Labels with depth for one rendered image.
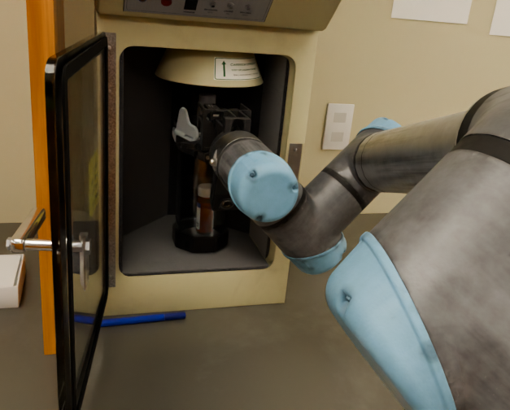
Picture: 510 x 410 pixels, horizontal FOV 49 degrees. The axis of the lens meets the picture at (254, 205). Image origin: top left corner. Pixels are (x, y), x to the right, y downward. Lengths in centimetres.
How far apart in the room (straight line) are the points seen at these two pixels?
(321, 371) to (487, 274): 59
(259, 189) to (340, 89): 79
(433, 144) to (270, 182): 20
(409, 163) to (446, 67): 99
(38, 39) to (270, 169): 31
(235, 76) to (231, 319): 40
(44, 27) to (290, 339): 58
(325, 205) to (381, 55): 77
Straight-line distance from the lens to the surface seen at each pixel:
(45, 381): 85
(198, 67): 87
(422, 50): 149
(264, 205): 65
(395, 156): 59
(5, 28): 126
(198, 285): 96
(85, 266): 60
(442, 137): 50
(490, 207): 33
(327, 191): 71
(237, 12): 80
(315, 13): 83
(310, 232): 70
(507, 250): 32
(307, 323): 98
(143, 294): 96
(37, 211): 67
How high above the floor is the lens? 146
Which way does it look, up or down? 21 degrees down
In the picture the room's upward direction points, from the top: 6 degrees clockwise
